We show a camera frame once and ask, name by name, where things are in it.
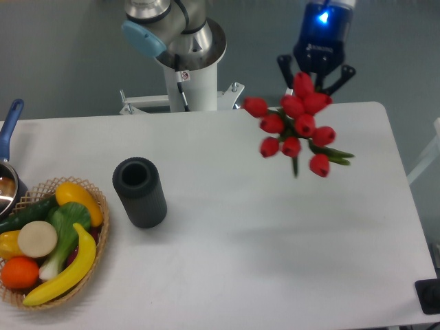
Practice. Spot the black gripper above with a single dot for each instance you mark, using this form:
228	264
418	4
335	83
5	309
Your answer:
320	46

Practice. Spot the red tulip bouquet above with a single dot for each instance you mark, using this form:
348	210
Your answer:
294	121

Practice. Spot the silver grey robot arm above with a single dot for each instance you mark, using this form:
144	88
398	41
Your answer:
151	26

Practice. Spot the dark grey ribbed vase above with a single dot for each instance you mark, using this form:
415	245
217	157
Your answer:
137	182

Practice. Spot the black box at edge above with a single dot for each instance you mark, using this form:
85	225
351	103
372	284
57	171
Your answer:
428	295

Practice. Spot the green bok choy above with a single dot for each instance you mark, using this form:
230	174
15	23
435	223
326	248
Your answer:
63	218

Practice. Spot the yellow banana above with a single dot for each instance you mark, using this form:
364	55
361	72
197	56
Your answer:
70	276

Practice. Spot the woven wicker basket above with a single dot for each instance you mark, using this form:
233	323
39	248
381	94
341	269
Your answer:
40	192

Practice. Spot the green cucumber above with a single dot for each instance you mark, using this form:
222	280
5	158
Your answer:
37	211

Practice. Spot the beige round radish slice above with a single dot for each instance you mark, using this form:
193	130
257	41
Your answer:
37	239

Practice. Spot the yellow bell pepper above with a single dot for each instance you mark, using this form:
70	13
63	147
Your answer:
9	247

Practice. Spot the orange fruit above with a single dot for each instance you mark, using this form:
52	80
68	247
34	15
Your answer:
20	273

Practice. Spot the white clamp bracket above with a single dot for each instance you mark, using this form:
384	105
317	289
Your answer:
225	100

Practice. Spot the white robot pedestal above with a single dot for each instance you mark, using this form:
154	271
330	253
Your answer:
196	86

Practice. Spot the white frame bar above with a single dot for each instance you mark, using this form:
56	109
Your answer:
426	157

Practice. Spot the blue handled pot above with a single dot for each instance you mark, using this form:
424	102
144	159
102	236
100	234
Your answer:
12	187

